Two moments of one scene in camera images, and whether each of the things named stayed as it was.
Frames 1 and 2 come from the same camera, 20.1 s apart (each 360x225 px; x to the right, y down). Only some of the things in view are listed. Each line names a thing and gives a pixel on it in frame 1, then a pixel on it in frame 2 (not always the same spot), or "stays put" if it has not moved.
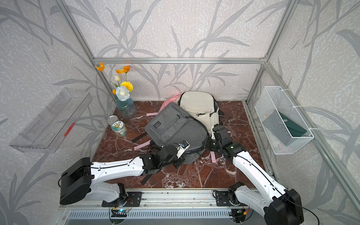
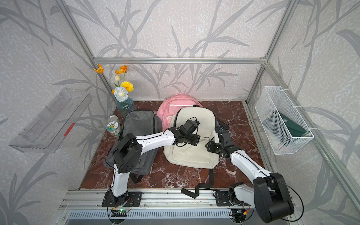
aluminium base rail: x=206 y=199 stays put
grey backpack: x=174 y=125 → x=140 y=123
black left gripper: x=179 y=161 → x=197 y=138
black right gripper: x=206 y=142 stays put
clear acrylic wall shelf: x=46 y=132 stays put
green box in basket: x=282 y=129 stays put
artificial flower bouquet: x=123 y=90 stays put
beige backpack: x=203 y=106 → x=179 y=155
